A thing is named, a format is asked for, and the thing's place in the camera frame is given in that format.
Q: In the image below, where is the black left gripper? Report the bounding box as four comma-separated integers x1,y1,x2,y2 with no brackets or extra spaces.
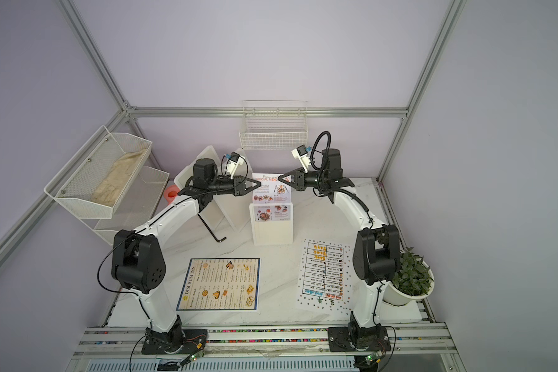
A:
208,176,261,197

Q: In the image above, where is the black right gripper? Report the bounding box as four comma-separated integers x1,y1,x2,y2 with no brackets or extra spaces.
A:
281,167,329,193

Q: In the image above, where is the large white board front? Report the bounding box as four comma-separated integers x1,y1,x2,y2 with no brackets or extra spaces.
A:
213,148,253,233

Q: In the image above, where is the large white board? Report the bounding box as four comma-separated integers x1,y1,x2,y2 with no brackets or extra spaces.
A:
174,145,221,189
213,148,253,233

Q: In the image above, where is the small special menu flyer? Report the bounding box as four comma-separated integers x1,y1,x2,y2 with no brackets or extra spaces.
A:
252,173,293,223

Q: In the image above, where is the narrow white rack box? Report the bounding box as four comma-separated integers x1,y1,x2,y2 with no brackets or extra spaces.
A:
250,203,294,246

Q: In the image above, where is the dotted table price menu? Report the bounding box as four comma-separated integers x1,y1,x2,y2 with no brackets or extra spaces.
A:
295,239,353,316

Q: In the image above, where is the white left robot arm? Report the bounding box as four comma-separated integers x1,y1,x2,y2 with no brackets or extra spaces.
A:
106,158,261,336

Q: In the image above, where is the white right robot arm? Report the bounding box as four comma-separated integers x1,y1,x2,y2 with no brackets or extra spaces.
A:
278,131,401,336

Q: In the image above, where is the black allen key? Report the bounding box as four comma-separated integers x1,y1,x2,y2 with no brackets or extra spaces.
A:
198,214,227,243

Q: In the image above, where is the large white board rear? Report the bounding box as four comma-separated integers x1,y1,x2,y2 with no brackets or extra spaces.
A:
174,145,221,189

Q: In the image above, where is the pink plastic cup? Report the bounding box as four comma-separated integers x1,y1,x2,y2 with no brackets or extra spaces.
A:
164,184,180,204

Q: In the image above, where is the large dim sum menu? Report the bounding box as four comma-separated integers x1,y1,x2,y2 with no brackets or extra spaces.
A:
176,258,261,312

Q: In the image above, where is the beige cloth in shelf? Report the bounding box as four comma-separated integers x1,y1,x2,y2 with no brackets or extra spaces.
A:
91,150,146,207

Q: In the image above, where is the upper white mesh shelf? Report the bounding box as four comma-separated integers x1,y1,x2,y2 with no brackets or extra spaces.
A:
44,126,152,219

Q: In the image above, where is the potted green plant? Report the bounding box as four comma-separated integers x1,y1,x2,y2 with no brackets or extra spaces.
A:
383,247,435,307

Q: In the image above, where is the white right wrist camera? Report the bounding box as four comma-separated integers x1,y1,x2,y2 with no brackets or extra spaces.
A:
291,145,311,173

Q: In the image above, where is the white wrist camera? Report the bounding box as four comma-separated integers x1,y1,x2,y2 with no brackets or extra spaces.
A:
291,145,311,173
223,152,243,179

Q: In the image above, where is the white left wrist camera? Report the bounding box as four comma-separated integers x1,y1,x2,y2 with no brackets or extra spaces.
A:
223,152,243,179

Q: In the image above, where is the white wire wall basket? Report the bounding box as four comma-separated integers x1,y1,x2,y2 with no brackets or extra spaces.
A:
239,100,308,151

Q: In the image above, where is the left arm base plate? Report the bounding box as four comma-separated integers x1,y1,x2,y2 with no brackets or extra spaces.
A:
141,328,208,355

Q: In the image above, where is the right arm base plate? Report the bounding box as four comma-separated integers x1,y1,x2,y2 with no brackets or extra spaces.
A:
327,326,392,352

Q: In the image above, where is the aluminium front rail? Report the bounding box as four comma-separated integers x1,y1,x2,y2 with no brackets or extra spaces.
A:
73,322,458,360

